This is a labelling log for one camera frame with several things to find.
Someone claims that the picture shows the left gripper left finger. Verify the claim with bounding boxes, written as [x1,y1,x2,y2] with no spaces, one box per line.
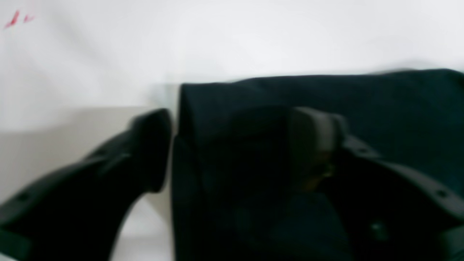
[0,109,172,261]

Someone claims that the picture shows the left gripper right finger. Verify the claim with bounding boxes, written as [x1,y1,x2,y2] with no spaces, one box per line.
[290,107,464,261]

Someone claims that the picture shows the black T-shirt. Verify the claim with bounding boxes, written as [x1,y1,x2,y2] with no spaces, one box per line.
[172,69,463,261]

